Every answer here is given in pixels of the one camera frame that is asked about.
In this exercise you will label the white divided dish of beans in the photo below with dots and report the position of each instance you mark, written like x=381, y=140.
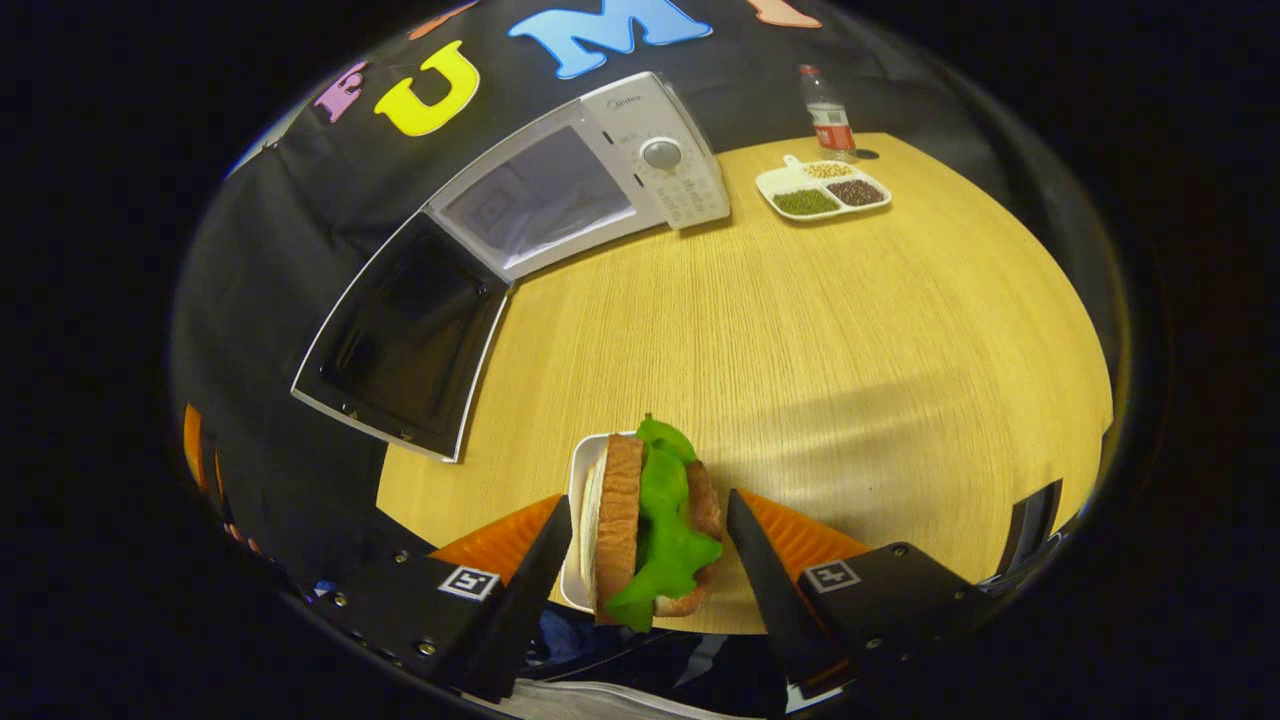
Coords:
x=822, y=190

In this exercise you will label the plastic bottle with red label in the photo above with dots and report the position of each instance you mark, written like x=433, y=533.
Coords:
x=828, y=115

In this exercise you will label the sandwich with green lettuce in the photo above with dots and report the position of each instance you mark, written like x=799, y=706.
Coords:
x=660, y=520

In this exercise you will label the white microwave oven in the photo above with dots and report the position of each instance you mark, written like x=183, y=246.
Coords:
x=560, y=190

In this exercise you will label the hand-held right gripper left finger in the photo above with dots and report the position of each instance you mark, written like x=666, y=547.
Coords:
x=530, y=590

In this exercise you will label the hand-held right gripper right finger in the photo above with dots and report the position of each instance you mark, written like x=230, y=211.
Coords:
x=770, y=590

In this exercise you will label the person's dark clothing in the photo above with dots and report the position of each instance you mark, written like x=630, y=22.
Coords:
x=660, y=660

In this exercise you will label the white square plate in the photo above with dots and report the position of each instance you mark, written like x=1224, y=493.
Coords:
x=578, y=520

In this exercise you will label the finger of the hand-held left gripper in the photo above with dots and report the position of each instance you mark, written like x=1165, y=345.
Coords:
x=192, y=445

